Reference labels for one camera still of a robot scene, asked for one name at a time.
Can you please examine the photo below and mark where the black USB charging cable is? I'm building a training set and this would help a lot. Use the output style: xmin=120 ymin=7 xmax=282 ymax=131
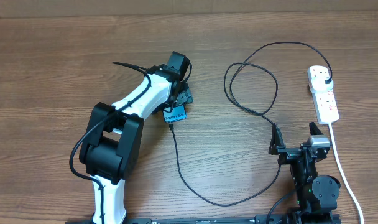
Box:
xmin=168 ymin=41 xmax=334 ymax=207

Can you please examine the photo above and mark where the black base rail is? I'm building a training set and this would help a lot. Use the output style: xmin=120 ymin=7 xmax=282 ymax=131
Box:
xmin=64 ymin=213 xmax=342 ymax=224

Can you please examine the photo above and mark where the white power strip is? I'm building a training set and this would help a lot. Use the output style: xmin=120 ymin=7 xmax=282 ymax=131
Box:
xmin=307 ymin=65 xmax=339 ymax=124

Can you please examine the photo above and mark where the white charger plug adapter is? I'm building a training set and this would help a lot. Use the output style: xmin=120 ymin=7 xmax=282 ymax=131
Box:
xmin=309 ymin=77 xmax=334 ymax=93

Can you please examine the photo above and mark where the Samsung Galaxy smartphone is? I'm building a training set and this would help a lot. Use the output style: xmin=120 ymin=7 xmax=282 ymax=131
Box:
xmin=163 ymin=105 xmax=187 ymax=123

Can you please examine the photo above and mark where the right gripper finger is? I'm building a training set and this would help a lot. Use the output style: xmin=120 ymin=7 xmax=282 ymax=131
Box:
xmin=269 ymin=123 xmax=285 ymax=149
xmin=309 ymin=122 xmax=323 ymax=136

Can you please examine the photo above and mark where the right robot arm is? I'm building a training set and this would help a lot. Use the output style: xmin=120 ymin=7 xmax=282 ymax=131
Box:
xmin=265 ymin=122 xmax=341 ymax=223

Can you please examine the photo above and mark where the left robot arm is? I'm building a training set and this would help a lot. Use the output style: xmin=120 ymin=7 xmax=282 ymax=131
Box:
xmin=72 ymin=52 xmax=193 ymax=223

